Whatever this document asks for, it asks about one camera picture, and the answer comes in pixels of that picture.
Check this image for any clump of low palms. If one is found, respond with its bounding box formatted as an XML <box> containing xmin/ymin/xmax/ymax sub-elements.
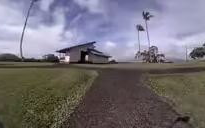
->
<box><xmin>134</xmin><ymin>45</ymin><xmax>166</xmax><ymax>64</ymax></box>

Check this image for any small distant building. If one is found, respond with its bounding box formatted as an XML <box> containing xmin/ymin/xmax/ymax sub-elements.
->
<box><xmin>41</xmin><ymin>53</ymin><xmax>60</xmax><ymax>63</ymax></box>

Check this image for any leaning bare palm tree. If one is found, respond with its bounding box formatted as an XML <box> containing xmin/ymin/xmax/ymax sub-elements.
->
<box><xmin>19</xmin><ymin>0</ymin><xmax>38</xmax><ymax>60</ymax></box>

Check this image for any green grass strip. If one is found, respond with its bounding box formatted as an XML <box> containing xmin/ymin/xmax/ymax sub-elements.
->
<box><xmin>69</xmin><ymin>60</ymin><xmax>205</xmax><ymax>71</ymax></box>

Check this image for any dark rounded bush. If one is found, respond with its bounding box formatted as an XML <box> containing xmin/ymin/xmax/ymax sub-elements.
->
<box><xmin>0</xmin><ymin>52</ymin><xmax>23</xmax><ymax>63</ymax></box>

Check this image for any clump of dark trees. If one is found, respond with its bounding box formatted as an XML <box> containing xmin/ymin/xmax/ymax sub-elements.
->
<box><xmin>189</xmin><ymin>34</ymin><xmax>205</xmax><ymax>61</ymax></box>

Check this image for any green grass field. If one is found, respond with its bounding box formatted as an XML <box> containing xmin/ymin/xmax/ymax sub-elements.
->
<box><xmin>143</xmin><ymin>69</ymin><xmax>205</xmax><ymax>128</ymax></box>
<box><xmin>0</xmin><ymin>65</ymin><xmax>100</xmax><ymax>128</ymax></box>

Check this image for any dark brown gravel path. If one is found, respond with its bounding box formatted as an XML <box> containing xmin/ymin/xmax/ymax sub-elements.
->
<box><xmin>53</xmin><ymin>63</ymin><xmax>205</xmax><ymax>128</ymax></box>

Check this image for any thin pole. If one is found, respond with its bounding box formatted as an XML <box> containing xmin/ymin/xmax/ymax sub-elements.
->
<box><xmin>184</xmin><ymin>45</ymin><xmax>188</xmax><ymax>62</ymax></box>

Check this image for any white building with blue roof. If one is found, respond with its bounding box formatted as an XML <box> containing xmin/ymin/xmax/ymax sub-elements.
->
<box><xmin>55</xmin><ymin>41</ymin><xmax>112</xmax><ymax>65</ymax></box>

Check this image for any tall palm tree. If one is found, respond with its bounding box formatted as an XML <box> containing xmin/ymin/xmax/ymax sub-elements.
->
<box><xmin>141</xmin><ymin>10</ymin><xmax>155</xmax><ymax>51</ymax></box>
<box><xmin>134</xmin><ymin>23</ymin><xmax>146</xmax><ymax>54</ymax></box>

